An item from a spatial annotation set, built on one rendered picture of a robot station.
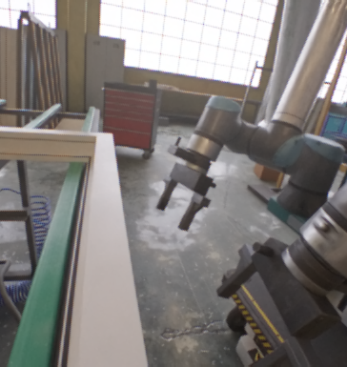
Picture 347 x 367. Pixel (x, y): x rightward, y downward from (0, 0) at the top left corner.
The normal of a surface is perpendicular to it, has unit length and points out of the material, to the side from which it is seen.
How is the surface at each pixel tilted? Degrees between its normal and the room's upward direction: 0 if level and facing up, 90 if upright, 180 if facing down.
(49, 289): 0
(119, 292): 0
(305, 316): 66
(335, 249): 75
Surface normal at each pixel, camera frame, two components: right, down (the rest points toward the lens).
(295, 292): -0.83, -0.40
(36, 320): 0.14, -0.91
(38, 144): 0.25, 0.41
